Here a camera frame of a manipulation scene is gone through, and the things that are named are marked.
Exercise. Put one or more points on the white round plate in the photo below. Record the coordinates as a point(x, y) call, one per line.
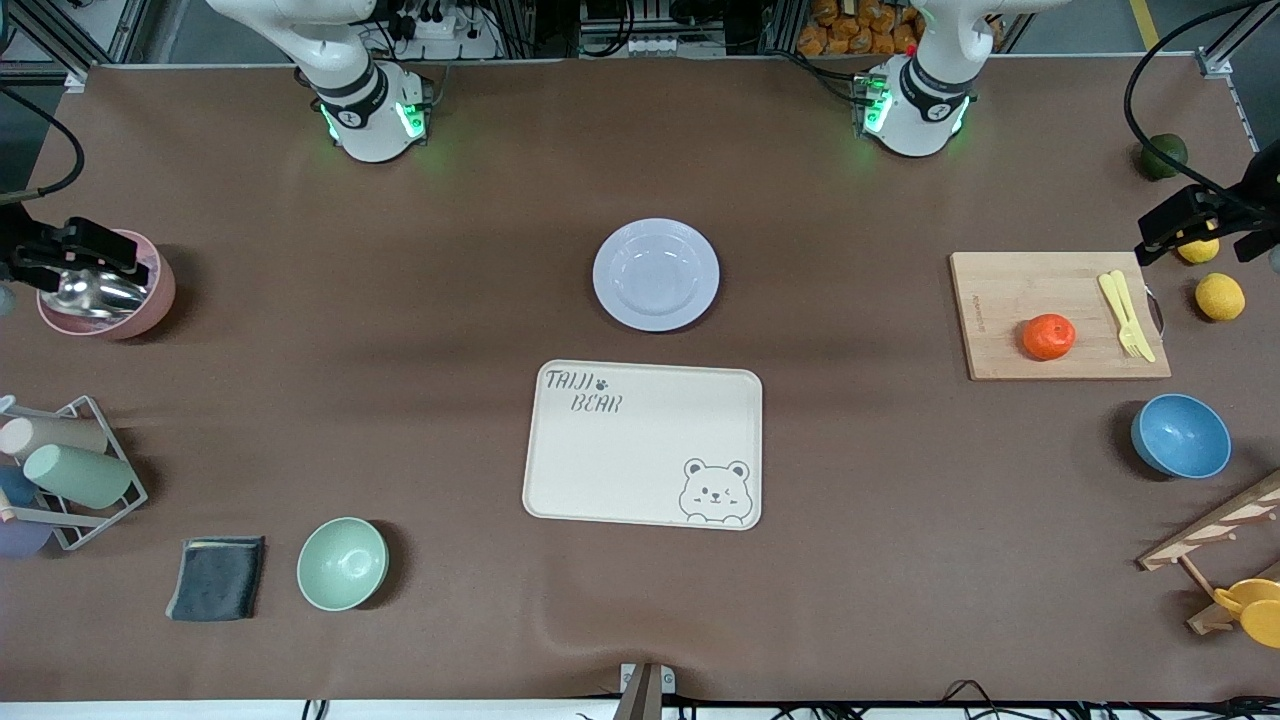
point(655, 275)

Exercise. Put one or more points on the dark grey folded cloth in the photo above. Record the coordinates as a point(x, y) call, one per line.
point(215, 580)

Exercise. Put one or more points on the blue bowl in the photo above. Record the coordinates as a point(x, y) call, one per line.
point(1182, 437)

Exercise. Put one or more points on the light green bowl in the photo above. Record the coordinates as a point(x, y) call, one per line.
point(342, 565)

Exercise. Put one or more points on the bag of orange buns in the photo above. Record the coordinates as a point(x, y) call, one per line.
point(860, 30)

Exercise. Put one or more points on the yellow lemon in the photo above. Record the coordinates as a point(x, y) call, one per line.
point(1200, 252)
point(1220, 297)

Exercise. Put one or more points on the yellow plastic fork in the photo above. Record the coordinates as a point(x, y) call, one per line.
point(1130, 335)

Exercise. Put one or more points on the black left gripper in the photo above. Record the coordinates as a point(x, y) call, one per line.
point(1262, 182)

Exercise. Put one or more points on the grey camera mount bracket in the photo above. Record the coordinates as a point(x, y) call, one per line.
point(642, 690)

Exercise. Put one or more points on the metal scoop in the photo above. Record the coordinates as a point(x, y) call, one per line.
point(95, 298)

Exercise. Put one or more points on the cream tray with bear print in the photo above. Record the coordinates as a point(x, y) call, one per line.
point(640, 460)

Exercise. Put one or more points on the beige cup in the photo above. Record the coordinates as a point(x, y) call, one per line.
point(60, 433)

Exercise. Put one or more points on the light green cup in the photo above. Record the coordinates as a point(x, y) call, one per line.
point(80, 477)

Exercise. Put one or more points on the wooden drying rack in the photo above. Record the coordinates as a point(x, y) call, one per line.
point(1215, 525)

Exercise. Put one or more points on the yellow mug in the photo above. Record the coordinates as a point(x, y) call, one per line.
point(1262, 615)

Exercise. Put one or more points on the wooden cutting board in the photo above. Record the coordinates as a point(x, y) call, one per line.
point(1010, 290)

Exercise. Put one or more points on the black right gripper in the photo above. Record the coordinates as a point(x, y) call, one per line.
point(12, 243)

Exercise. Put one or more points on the pink bowl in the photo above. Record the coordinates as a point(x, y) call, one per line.
point(150, 305)

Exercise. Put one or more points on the orange mandarin fruit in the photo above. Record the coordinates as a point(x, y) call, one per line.
point(1049, 337)

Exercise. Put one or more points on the dark green round fruit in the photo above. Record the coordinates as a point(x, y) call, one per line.
point(1165, 157)

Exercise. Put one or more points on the white power strip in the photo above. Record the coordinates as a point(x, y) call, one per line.
point(445, 30)

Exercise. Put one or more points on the blue cup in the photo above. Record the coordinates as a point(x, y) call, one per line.
point(15, 487)

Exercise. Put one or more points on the brown table mat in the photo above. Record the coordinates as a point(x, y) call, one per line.
point(850, 600)

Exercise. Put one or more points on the purple cup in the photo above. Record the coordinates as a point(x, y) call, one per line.
point(20, 540)

